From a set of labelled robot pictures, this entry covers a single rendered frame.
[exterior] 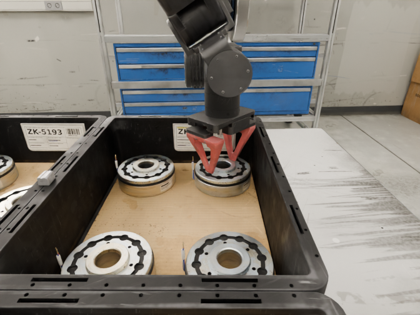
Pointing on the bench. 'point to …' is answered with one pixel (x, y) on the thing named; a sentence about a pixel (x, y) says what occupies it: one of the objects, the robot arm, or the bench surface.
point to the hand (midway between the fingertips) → (221, 162)
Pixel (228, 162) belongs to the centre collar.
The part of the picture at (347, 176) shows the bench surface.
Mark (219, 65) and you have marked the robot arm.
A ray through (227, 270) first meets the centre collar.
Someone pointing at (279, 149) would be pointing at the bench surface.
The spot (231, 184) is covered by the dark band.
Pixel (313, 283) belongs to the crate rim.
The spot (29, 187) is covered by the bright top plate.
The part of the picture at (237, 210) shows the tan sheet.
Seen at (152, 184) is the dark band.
